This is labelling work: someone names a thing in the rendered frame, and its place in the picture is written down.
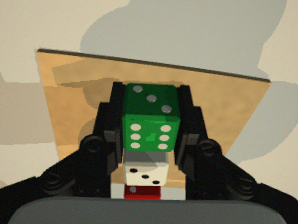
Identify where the red die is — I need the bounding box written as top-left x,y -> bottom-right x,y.
124,184 -> 161,199

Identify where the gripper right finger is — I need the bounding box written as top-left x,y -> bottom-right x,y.
174,85 -> 298,224

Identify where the cream die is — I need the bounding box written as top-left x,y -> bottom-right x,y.
123,149 -> 169,186

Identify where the green die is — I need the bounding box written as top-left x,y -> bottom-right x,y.
122,83 -> 181,152

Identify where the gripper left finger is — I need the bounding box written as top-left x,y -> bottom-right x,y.
0,82 -> 126,224

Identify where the tan flat mat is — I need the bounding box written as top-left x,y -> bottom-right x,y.
37,48 -> 271,161

